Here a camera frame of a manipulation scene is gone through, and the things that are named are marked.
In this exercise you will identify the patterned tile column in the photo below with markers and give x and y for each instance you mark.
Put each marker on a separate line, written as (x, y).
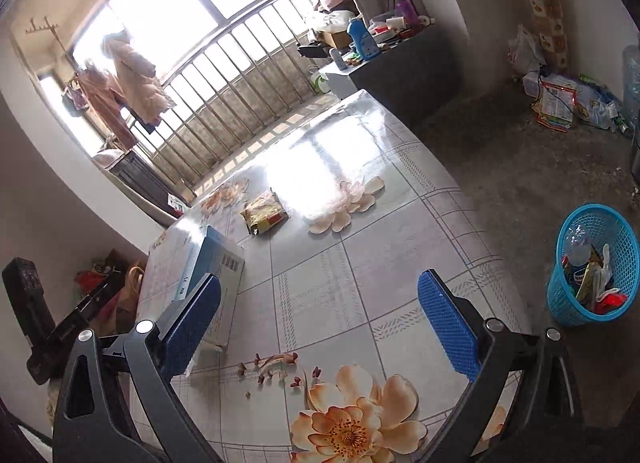
(550, 30)

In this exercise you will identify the floral bed sheet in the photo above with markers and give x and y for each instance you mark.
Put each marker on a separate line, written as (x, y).
(369, 209)

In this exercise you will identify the blue detergent bottle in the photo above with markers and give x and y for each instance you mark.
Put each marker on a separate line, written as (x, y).
(364, 42)

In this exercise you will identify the hanging pink clothes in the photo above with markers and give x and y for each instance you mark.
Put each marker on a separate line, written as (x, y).
(134, 86)

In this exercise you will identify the clear plastic water bottle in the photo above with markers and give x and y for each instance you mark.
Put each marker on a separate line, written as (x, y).
(576, 248)

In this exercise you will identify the blue plastic trash basket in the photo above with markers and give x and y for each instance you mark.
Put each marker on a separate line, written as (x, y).
(614, 264)

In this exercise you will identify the blue white cardboard box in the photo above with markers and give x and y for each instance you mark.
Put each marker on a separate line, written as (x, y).
(206, 251)

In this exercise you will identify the cardboard box on balcony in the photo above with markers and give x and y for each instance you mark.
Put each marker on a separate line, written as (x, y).
(338, 40)

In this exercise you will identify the gray cabinet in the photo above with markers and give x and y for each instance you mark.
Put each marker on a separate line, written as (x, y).
(412, 80)

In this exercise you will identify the metal balcony railing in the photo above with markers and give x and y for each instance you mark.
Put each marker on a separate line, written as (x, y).
(240, 80)

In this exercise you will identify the pile of floor packaging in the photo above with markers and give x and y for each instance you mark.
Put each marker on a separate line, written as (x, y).
(560, 103)

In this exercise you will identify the gold snack packet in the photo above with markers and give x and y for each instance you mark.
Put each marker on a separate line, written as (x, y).
(263, 213)

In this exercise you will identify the white green paper bag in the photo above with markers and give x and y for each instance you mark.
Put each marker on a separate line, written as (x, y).
(319, 83)

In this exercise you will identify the purple cup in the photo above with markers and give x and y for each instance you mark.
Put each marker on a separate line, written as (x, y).
(408, 12)

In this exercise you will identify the white plastic bag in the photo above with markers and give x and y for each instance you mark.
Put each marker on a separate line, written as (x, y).
(524, 53)

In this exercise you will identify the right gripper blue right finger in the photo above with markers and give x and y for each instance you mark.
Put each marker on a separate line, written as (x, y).
(458, 326)

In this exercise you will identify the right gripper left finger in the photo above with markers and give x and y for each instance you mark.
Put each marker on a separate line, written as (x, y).
(184, 323)

